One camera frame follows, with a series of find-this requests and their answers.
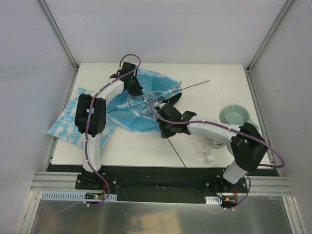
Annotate right aluminium frame post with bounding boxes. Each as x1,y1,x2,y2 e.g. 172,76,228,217
246,0,300,73

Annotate left aluminium frame post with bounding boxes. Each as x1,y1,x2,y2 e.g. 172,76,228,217
38,0,78,70

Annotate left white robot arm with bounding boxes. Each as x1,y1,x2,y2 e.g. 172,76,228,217
75,62,143,190

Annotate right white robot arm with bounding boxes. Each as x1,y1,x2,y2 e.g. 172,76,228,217
151,101,268,192

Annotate blue snowman pet tent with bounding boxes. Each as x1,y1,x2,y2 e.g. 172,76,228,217
106,69,181,133

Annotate blue snowman tent mat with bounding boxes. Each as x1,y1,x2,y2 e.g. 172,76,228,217
46,87,115,148

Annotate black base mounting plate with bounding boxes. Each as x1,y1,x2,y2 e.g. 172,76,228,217
46,163,280,203

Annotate aluminium frame post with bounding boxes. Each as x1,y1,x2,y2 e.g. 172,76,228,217
38,0,78,70
246,0,300,73

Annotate thin black tent pole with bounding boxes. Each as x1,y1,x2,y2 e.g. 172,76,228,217
106,80,211,114

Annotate clear plastic water bottle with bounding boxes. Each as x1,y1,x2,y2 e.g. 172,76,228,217
200,142,215,163

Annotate stainless steel bowl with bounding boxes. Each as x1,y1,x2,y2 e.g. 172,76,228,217
206,138,225,149

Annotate aluminium front rail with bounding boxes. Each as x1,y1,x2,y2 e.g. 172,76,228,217
30,172,295,196

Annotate green double pet bowl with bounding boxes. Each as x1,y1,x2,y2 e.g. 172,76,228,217
219,105,259,131

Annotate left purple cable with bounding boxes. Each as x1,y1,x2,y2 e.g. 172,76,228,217
56,54,141,213

